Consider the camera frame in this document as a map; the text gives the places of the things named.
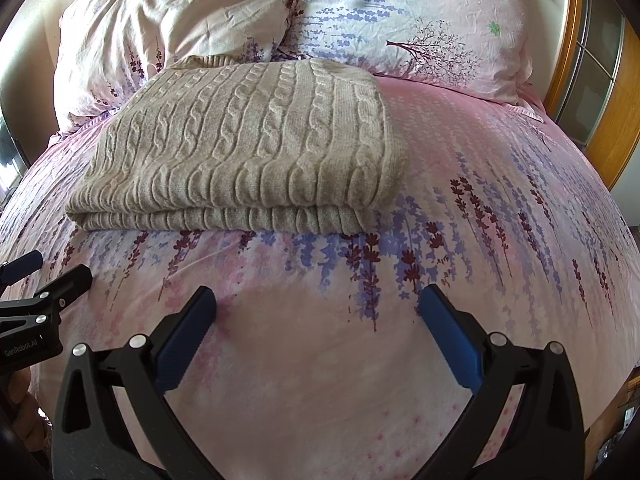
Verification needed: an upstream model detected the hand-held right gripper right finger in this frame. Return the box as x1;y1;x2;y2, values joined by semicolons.
414;283;587;480

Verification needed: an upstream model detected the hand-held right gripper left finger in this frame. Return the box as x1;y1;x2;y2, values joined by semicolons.
51;285;223;480

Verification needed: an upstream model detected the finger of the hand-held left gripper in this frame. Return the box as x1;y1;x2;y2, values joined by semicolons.
0;251;45;287
20;263;95;313

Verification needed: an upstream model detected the beige cable knit sweater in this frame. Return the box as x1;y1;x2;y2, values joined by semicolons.
65;55;411;236

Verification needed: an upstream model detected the person's left hand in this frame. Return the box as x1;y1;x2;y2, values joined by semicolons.
9;364;52;457

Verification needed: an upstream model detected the pink floral bed sheet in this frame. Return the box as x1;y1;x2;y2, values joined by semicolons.
0;72;637;480

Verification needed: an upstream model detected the wooden bedside furniture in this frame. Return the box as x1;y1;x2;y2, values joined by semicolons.
584;360;640;480

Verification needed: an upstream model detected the cream pink floral pillow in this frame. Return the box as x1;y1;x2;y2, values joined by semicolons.
52;0;303;133

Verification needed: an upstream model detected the wooden glass door cabinet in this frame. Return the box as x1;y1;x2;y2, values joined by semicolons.
544;0;640;193

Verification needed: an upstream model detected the white floral tree print pillow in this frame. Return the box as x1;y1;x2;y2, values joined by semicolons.
282;0;546;108

